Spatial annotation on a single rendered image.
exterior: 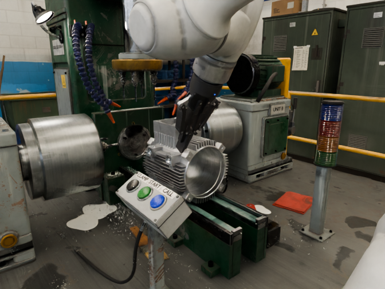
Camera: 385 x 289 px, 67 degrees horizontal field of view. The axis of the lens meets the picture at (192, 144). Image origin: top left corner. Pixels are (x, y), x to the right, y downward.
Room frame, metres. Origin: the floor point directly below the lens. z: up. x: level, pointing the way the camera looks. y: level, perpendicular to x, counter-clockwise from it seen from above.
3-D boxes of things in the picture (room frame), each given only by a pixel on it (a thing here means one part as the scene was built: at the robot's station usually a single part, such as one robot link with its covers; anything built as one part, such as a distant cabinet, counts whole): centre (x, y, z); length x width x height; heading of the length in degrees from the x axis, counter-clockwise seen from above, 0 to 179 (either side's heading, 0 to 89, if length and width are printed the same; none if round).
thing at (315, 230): (0.83, -0.39, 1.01); 0.08 x 0.08 x 0.42; 38
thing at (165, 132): (0.91, 0.05, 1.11); 0.12 x 0.11 x 0.07; 39
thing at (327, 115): (0.83, -0.39, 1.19); 0.06 x 0.06 x 0.04
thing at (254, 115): (1.44, -0.29, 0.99); 0.35 x 0.31 x 0.37; 128
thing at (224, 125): (1.27, -0.09, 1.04); 0.41 x 0.25 x 0.25; 128
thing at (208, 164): (0.88, 0.02, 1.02); 0.20 x 0.19 x 0.19; 39
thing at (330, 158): (0.83, -0.39, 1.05); 0.06 x 0.06 x 0.04
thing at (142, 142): (1.14, 0.23, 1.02); 0.15 x 0.02 x 0.15; 128
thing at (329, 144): (0.83, -0.39, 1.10); 0.06 x 0.06 x 0.04
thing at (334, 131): (0.83, -0.39, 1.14); 0.06 x 0.06 x 0.04
